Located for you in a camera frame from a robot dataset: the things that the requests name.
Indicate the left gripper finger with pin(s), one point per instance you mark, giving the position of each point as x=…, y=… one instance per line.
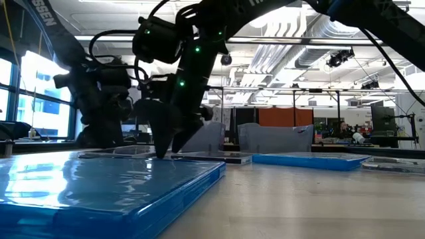
x=89, y=136
x=113, y=135

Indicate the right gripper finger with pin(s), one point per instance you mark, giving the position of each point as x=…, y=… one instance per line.
x=159, y=126
x=187, y=129

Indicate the clear jewel case black tray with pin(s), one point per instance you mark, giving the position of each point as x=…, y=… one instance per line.
x=216, y=156

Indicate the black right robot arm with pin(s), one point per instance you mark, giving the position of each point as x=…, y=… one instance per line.
x=382, y=16

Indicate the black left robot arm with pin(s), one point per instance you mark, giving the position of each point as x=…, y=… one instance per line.
x=43, y=16

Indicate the black ceiling spotlight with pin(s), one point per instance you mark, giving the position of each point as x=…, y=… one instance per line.
x=226, y=59

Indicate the large window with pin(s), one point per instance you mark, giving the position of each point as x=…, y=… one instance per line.
x=40, y=113

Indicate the black bag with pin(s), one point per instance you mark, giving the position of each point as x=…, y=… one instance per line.
x=16, y=129

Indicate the long ceiling light bar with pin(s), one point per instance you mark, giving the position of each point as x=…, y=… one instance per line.
x=265, y=40

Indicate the orange partition panel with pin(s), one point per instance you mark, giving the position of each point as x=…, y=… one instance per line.
x=282, y=116

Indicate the person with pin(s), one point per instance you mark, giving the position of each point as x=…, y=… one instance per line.
x=343, y=127

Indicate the white roll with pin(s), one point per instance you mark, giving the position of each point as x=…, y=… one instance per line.
x=358, y=138

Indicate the black ceiling lamps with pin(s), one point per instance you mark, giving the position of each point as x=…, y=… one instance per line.
x=370, y=85

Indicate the black computer monitor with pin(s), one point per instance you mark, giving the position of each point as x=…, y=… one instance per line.
x=383, y=119

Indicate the grey cylindrical post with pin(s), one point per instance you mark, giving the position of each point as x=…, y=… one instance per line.
x=8, y=149

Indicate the black pipe frame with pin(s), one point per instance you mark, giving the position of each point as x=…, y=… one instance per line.
x=294, y=106

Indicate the silver ceiling duct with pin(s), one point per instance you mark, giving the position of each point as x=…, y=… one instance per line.
x=315, y=49

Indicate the black ceiling camera rig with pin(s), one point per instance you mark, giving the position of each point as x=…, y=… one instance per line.
x=338, y=59

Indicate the black aluminium table frame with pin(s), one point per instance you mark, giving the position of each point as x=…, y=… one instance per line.
x=391, y=152

